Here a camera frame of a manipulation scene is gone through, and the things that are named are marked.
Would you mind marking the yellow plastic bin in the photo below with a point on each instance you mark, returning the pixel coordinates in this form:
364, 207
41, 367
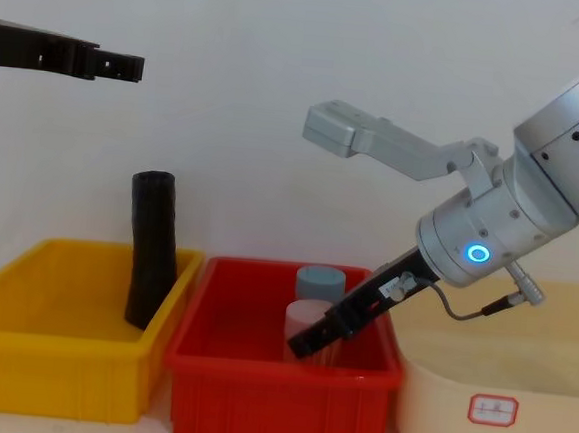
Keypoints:
47, 363

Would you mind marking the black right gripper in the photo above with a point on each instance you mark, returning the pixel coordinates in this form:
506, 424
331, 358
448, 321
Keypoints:
381, 296

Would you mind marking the black ribbed tube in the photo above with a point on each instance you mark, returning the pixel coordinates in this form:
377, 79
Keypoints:
153, 246

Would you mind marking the pink cylinder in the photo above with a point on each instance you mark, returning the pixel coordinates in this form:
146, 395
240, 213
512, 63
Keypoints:
304, 318

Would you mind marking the red-bordered white label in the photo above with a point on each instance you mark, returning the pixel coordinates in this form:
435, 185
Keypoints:
493, 409

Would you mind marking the red plastic bin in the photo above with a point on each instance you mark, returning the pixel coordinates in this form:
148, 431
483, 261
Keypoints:
275, 401

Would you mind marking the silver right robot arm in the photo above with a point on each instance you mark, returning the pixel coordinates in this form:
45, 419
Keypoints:
549, 162

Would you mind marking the grey-blue cylinder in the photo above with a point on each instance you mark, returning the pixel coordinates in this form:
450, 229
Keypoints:
319, 281

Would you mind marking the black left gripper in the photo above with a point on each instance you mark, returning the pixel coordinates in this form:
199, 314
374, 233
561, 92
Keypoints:
27, 48

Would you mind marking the cream plastic bin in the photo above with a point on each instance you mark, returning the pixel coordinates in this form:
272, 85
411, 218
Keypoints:
459, 355

